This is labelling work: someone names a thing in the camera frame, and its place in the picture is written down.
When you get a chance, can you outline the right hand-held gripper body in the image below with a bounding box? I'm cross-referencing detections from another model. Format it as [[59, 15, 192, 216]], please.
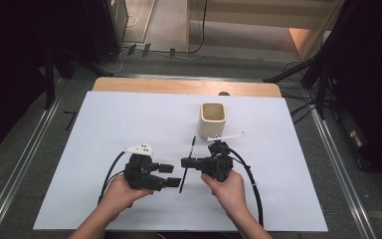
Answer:
[[196, 131, 247, 183]]

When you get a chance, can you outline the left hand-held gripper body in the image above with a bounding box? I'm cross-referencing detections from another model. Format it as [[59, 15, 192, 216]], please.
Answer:
[[122, 142, 167, 192]]

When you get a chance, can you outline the cream square pen holder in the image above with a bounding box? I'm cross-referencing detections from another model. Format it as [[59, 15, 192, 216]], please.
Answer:
[[198, 101, 228, 140]]

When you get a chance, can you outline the person's left hand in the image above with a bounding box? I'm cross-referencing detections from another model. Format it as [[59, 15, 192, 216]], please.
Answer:
[[97, 173, 155, 223]]

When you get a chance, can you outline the person's right hand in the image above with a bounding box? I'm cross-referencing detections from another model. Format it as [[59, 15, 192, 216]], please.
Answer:
[[200, 169, 249, 219]]

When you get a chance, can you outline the white table sheet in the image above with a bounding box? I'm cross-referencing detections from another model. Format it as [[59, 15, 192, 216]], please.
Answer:
[[33, 90, 329, 233]]

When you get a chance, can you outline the black metal stand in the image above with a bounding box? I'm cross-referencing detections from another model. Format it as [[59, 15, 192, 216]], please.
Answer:
[[43, 46, 76, 112]]

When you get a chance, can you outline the black tripod stand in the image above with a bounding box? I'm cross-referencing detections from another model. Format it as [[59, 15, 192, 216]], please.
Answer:
[[263, 39, 337, 121]]

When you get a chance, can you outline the black cabinet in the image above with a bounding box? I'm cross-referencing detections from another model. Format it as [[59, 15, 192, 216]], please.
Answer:
[[81, 0, 129, 66]]

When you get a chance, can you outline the light wooden panel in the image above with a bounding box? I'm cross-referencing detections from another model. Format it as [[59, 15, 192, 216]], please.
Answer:
[[186, 0, 347, 62]]

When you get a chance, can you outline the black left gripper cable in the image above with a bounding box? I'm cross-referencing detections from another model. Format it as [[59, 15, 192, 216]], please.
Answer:
[[96, 150, 127, 205]]

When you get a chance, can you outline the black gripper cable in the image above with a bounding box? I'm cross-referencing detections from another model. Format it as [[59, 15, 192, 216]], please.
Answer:
[[96, 150, 127, 205], [228, 147, 265, 228]]

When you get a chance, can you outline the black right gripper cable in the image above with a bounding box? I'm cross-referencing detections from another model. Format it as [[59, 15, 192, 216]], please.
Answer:
[[228, 147, 265, 228]]

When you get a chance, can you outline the metal floor rail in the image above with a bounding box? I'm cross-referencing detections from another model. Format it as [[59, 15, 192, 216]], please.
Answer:
[[309, 106, 379, 239], [0, 96, 64, 239]]

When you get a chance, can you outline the black hanging cable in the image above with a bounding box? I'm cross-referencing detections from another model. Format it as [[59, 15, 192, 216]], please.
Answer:
[[190, 0, 210, 55]]

